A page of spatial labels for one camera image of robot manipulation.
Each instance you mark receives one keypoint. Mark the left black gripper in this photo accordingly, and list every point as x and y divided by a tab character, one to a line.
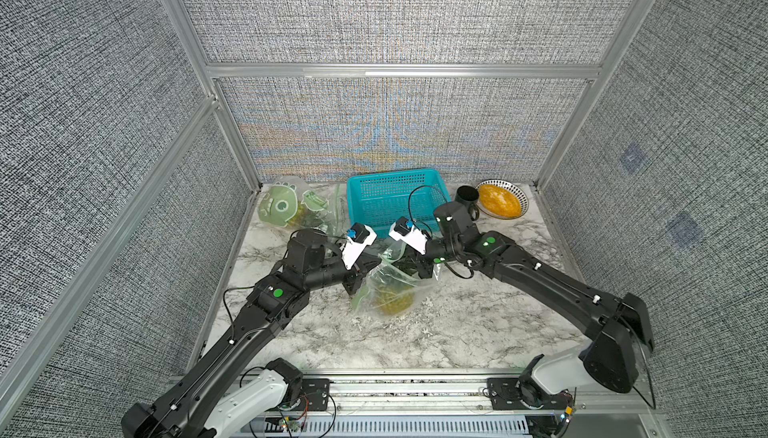
358	271

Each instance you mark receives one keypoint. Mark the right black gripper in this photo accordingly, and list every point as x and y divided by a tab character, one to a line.
419	262

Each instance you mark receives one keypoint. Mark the clear green zip-top bag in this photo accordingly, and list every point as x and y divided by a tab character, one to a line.
400	283

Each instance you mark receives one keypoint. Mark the yellow pineapple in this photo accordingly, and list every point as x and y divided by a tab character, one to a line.
392	300

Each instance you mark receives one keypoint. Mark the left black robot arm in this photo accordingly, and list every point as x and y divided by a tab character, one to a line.
240	330

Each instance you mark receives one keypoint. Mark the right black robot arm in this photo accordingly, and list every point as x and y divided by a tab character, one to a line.
617	329

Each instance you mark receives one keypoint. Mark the teal plastic basket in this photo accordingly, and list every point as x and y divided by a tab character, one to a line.
380	199

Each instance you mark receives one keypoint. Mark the black mug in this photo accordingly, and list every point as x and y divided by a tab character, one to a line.
468	196

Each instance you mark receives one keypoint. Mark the patterned bowl with yellow food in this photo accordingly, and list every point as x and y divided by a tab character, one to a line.
502	199

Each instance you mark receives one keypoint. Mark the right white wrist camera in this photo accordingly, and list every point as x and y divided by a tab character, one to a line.
406	231

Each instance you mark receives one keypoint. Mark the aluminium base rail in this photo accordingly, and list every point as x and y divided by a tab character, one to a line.
473	404

